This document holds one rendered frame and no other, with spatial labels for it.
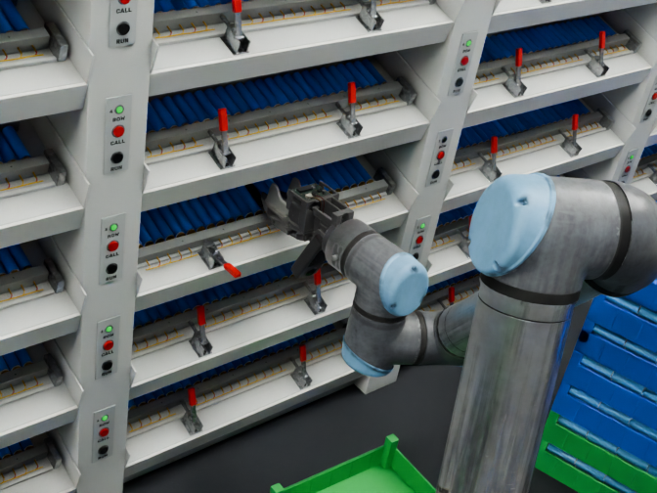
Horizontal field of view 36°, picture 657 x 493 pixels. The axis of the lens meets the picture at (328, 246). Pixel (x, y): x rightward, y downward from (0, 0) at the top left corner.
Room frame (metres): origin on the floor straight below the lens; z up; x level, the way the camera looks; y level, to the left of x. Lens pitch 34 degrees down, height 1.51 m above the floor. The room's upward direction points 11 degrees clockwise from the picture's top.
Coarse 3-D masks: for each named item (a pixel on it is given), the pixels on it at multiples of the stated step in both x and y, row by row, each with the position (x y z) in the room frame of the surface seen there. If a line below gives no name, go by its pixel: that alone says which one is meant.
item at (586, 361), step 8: (584, 360) 1.58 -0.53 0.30; (592, 360) 1.58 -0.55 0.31; (592, 368) 1.57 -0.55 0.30; (600, 368) 1.57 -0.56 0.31; (608, 368) 1.56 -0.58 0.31; (608, 376) 1.55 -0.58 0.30; (616, 376) 1.55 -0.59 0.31; (624, 384) 1.54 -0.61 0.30; (632, 384) 1.53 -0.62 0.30; (640, 384) 1.53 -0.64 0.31; (640, 392) 1.52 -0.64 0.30; (648, 392) 1.52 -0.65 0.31; (656, 400) 1.51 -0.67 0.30
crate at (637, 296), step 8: (656, 280) 1.63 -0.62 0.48; (648, 288) 1.55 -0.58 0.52; (656, 288) 1.54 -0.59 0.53; (624, 296) 1.56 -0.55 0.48; (632, 296) 1.56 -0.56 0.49; (640, 296) 1.55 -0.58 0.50; (648, 296) 1.54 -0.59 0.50; (656, 296) 1.54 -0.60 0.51; (640, 304) 1.55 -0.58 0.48; (648, 304) 1.54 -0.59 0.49; (656, 304) 1.53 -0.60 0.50; (656, 312) 1.53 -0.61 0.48
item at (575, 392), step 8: (576, 392) 1.58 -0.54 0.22; (584, 392) 1.58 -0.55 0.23; (584, 400) 1.57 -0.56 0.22; (592, 400) 1.56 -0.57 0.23; (600, 408) 1.55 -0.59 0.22; (608, 408) 1.55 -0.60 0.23; (616, 416) 1.53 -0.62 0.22; (624, 416) 1.53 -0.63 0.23; (632, 424) 1.52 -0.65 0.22; (640, 424) 1.52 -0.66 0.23; (640, 432) 1.52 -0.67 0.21; (648, 432) 1.50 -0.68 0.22; (656, 432) 1.50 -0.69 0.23; (656, 440) 1.50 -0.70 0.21
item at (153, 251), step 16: (352, 192) 1.67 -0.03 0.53; (368, 192) 1.69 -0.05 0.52; (352, 208) 1.64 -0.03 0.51; (224, 224) 1.47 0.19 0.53; (240, 224) 1.48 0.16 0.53; (256, 224) 1.50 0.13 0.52; (272, 224) 1.53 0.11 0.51; (176, 240) 1.40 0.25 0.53; (192, 240) 1.41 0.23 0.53; (208, 240) 1.43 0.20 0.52; (144, 256) 1.34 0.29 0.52; (160, 256) 1.37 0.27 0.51; (192, 256) 1.39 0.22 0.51
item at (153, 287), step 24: (384, 168) 1.76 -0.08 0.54; (408, 192) 1.71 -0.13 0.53; (360, 216) 1.64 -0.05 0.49; (384, 216) 1.67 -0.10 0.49; (240, 240) 1.48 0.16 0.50; (264, 240) 1.50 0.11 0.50; (288, 240) 1.52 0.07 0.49; (168, 264) 1.37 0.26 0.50; (192, 264) 1.39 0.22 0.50; (240, 264) 1.42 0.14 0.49; (264, 264) 1.47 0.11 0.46; (144, 288) 1.30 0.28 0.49; (168, 288) 1.32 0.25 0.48; (192, 288) 1.37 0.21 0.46
